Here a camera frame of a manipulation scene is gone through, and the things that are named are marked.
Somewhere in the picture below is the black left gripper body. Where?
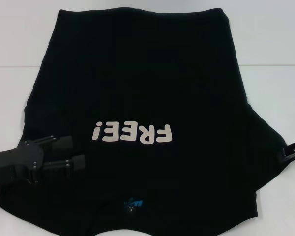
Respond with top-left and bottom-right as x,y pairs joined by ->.
0,140 -> 44,187

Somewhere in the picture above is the black shirt with FREE! print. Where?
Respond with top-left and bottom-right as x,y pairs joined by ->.
0,8 -> 290,236

